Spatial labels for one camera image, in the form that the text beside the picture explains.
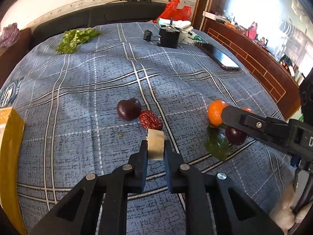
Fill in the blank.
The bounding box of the wooden sideboard cabinet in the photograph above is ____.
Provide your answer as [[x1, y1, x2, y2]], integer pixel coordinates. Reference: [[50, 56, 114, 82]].
[[192, 0, 301, 120]]

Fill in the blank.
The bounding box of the right hand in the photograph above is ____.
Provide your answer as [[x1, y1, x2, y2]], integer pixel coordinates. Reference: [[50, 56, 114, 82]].
[[269, 181, 312, 234]]

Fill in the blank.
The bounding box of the green lettuce leaf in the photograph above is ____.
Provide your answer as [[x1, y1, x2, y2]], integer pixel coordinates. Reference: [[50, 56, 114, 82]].
[[56, 28, 100, 54]]

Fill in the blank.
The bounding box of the black smartphone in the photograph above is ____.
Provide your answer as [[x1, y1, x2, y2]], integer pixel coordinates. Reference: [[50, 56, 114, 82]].
[[195, 42, 240, 71]]

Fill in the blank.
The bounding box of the white green packaging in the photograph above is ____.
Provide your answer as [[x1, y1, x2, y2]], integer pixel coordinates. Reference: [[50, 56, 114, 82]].
[[156, 18, 206, 45]]

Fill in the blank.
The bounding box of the white banana chunk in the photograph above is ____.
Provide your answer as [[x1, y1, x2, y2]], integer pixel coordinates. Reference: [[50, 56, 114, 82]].
[[146, 129, 165, 161]]

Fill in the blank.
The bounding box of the black box device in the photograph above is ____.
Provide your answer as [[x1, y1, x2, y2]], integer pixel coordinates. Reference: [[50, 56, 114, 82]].
[[157, 18, 180, 48]]

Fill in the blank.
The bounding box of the purple cloth on armchair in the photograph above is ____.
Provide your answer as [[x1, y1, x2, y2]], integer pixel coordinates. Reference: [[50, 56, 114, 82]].
[[0, 23, 20, 48]]

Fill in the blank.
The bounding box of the black sofa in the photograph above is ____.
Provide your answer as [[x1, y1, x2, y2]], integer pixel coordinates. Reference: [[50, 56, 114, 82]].
[[30, 0, 166, 48]]

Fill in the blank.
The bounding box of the dark plum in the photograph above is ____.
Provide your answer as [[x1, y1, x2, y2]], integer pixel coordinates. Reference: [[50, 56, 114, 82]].
[[225, 126, 247, 145], [117, 98, 142, 121]]

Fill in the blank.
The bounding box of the red plastic bag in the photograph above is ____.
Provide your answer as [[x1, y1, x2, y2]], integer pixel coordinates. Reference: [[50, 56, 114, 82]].
[[153, 0, 192, 23]]

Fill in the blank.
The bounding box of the small tangerine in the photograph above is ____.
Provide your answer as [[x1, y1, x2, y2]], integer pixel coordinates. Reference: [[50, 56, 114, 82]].
[[242, 108, 254, 113]]

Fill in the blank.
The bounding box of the blue plaid tablecloth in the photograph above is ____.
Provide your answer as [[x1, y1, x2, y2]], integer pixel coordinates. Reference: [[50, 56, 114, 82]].
[[1, 23, 293, 230]]

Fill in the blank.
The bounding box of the yellow-rimmed white tray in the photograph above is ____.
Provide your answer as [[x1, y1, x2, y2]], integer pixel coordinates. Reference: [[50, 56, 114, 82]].
[[1, 107, 27, 234]]

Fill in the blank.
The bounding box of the red jujube date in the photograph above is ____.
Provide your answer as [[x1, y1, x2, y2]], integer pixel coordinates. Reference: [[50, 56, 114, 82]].
[[139, 110, 163, 130]]

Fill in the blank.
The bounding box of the small black camera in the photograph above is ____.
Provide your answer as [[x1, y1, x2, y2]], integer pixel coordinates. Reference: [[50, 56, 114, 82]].
[[143, 30, 159, 42]]

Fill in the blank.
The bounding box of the brown armchair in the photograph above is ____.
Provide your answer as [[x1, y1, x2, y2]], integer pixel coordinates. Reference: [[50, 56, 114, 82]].
[[0, 28, 32, 87]]

